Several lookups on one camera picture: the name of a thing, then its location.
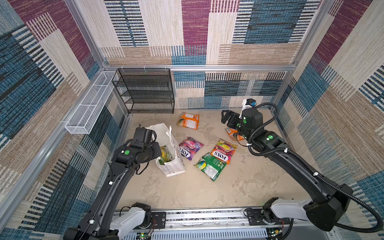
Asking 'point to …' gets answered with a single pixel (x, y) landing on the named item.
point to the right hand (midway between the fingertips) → (229, 116)
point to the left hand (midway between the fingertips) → (158, 148)
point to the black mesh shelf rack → (146, 90)
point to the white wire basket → (83, 118)
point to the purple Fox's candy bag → (189, 147)
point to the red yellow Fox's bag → (223, 150)
